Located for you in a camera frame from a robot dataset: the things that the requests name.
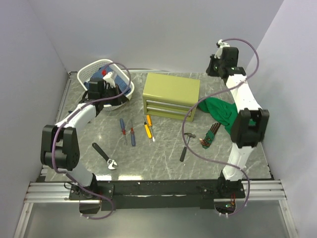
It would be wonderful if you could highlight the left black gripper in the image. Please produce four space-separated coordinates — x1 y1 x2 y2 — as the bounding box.
101 84 129 107

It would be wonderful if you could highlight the red blue screwdriver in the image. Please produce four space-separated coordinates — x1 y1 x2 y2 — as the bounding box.
130 121 136 147

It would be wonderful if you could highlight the olive green tool chest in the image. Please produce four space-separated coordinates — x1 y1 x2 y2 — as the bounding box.
142 73 200 121

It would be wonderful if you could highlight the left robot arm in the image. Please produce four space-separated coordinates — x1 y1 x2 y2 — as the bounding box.
40 78 131 199

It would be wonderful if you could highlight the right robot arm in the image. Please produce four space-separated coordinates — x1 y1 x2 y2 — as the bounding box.
206 44 269 198

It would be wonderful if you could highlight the blue cloth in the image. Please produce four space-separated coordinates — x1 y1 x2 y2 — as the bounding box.
77 62 129 92

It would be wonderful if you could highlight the orange yellow screwdriver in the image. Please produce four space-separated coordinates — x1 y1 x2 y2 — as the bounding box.
146 115 155 142

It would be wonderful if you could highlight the small black yellow screwdriver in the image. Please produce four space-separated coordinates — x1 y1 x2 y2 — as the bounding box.
144 119 152 139

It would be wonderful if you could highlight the white plastic basket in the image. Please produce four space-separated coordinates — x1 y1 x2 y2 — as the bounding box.
77 59 135 112

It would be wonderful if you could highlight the green cloth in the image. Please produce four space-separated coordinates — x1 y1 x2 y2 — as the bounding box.
197 97 256 136

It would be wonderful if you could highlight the black adjustable wrench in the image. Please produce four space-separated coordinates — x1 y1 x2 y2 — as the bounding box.
92 142 118 170

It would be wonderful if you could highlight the hex key set green holder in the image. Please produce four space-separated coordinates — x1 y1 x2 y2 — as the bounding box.
199 122 221 149

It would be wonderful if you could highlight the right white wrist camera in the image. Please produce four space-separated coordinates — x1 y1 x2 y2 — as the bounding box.
214 39 230 59

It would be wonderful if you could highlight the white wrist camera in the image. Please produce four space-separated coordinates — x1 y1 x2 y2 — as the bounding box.
103 71 117 88
214 39 230 59

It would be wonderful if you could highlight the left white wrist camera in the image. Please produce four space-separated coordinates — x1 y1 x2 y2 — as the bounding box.
103 71 117 88

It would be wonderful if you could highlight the black handled hammer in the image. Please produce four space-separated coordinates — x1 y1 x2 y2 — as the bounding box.
179 132 196 162

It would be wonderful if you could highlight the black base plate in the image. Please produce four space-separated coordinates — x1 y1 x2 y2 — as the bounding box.
69 179 247 214

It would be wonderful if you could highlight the aluminium frame rail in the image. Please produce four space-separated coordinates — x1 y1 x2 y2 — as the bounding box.
13 71 77 238

